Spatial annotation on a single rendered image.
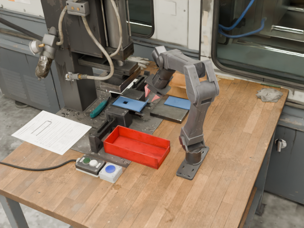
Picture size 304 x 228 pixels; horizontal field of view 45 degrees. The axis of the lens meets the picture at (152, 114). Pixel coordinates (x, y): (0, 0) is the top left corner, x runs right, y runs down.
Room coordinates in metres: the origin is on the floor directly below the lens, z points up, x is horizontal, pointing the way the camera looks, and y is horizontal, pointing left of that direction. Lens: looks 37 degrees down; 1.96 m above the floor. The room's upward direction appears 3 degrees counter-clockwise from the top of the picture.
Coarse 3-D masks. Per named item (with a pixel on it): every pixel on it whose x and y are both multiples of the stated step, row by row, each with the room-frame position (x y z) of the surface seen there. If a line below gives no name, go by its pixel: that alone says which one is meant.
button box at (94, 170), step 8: (72, 160) 1.11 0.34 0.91; (80, 160) 1.09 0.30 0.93; (96, 160) 1.08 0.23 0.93; (24, 168) 1.08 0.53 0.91; (32, 168) 1.08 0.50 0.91; (48, 168) 1.08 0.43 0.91; (80, 168) 1.06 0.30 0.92; (88, 168) 1.04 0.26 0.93; (96, 168) 1.04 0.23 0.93; (96, 176) 1.02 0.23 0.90
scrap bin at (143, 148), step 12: (120, 132) 1.25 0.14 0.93; (132, 132) 1.23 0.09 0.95; (108, 144) 1.15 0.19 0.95; (120, 144) 1.20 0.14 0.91; (132, 144) 1.19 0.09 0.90; (144, 144) 1.19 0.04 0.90; (156, 144) 1.17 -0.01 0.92; (168, 144) 1.14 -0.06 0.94; (120, 156) 1.12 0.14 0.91; (132, 156) 1.09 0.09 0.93; (144, 156) 1.07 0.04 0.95; (156, 156) 1.11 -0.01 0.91; (156, 168) 1.04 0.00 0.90
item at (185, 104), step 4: (168, 100) 1.48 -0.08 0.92; (172, 100) 1.48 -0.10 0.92; (176, 100) 1.47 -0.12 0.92; (180, 100) 1.47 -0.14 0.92; (184, 100) 1.47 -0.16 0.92; (188, 100) 1.47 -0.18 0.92; (168, 104) 1.44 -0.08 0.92; (172, 104) 1.44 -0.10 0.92; (176, 104) 1.44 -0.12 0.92; (180, 104) 1.44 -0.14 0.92; (184, 104) 1.44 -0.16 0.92; (188, 104) 1.43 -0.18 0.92; (184, 108) 1.41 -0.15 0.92; (188, 108) 1.40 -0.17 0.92
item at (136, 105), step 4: (120, 96) 1.44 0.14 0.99; (116, 100) 1.41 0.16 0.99; (120, 100) 1.41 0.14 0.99; (124, 100) 1.41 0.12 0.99; (128, 100) 1.40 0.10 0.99; (132, 100) 1.40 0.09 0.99; (136, 100) 1.40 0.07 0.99; (116, 104) 1.38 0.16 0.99; (120, 104) 1.38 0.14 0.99; (124, 104) 1.37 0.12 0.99; (128, 104) 1.37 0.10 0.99; (132, 104) 1.37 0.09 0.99; (136, 104) 1.37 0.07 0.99; (140, 104) 1.37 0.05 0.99; (144, 104) 1.34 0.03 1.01; (128, 108) 1.34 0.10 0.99; (132, 108) 1.34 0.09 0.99; (136, 108) 1.34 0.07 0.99; (140, 108) 1.31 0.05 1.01
